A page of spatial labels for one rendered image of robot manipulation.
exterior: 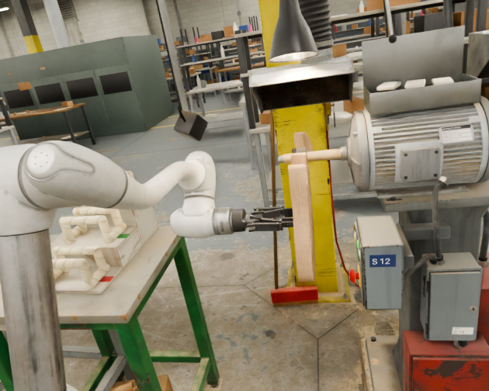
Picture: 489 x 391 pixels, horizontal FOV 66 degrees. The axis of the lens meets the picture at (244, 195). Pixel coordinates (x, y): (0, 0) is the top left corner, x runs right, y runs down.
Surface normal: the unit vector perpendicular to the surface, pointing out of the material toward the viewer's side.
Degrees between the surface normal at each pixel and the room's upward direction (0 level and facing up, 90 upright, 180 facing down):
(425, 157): 90
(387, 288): 90
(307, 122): 90
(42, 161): 53
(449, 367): 90
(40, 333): 81
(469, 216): 107
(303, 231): 58
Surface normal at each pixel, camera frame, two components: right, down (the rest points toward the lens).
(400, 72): -0.17, 0.40
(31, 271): 0.65, 0.03
